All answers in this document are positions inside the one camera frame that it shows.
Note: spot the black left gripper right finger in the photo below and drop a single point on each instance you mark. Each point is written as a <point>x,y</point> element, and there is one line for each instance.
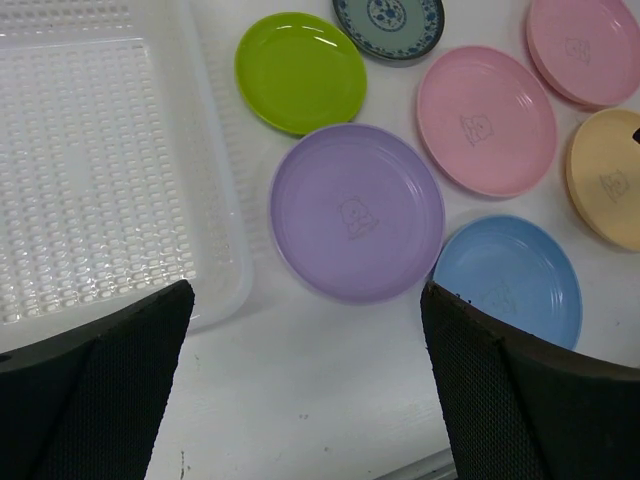
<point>518,407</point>

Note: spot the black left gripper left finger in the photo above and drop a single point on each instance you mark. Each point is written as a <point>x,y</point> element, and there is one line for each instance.
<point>88,403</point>

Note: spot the blue plastic plate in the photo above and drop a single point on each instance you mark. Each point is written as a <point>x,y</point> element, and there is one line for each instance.
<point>514,271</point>

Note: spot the purple plastic plate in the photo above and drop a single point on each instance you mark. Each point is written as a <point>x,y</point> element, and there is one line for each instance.
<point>356,213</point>

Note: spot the beige plastic plate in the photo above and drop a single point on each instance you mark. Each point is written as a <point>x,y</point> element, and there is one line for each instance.
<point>602,175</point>

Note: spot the pink plastic plate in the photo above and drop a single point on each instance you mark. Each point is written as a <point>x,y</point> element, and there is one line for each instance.
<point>588,51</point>
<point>486,121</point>

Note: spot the green plastic plate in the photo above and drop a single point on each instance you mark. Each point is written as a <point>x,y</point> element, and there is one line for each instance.
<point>299,73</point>

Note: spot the blue floral ceramic plate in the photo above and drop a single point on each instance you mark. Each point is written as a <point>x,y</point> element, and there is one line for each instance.
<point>392,30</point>

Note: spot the clear plastic perforated bin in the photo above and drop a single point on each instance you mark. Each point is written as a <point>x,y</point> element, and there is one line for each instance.
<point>116,178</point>

